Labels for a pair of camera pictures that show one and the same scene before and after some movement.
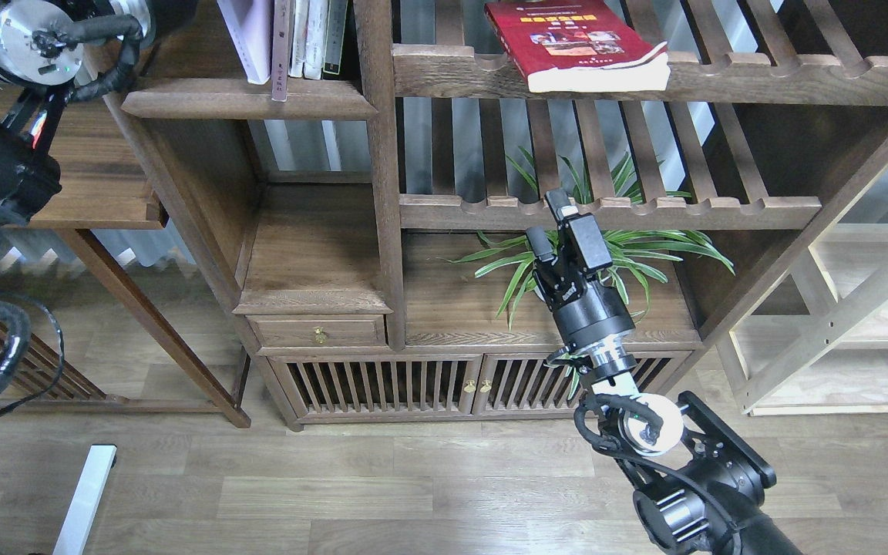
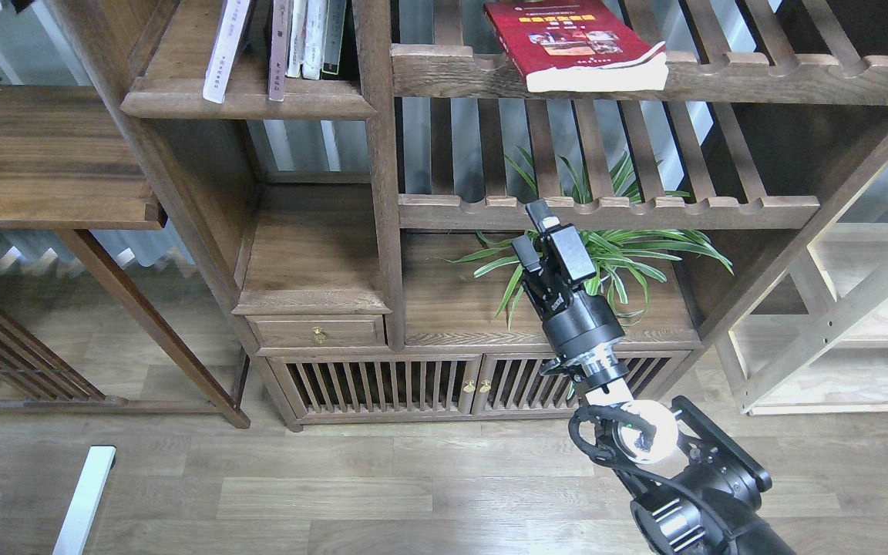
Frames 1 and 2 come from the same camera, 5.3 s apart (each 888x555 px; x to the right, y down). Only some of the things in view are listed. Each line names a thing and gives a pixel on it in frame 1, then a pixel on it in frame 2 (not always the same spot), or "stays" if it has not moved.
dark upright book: [337, 11] stays
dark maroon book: [280, 51] stays
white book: [249, 23] to [218, 67]
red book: [578, 45] stays
